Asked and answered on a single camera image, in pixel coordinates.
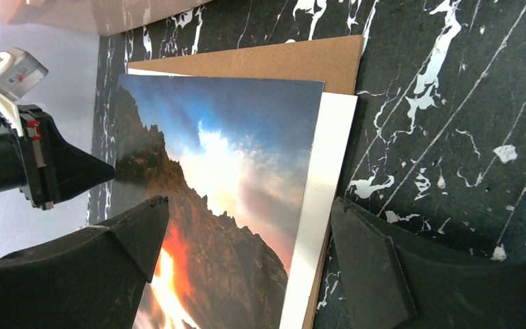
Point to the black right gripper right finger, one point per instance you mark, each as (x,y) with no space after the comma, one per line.
(396,279)

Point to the brown backing board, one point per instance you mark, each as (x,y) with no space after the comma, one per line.
(333,61)

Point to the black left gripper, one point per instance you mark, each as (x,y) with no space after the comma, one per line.
(49,170)

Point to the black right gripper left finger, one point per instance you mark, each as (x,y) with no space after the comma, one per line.
(91,278)

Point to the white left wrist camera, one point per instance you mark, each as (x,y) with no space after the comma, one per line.
(19,73)

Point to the white mat board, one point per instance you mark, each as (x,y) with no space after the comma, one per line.
(317,204)

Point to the landscape sunset photo print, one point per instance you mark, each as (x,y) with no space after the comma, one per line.
(221,195)

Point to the pink plastic storage box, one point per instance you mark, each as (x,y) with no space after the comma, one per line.
(102,17)

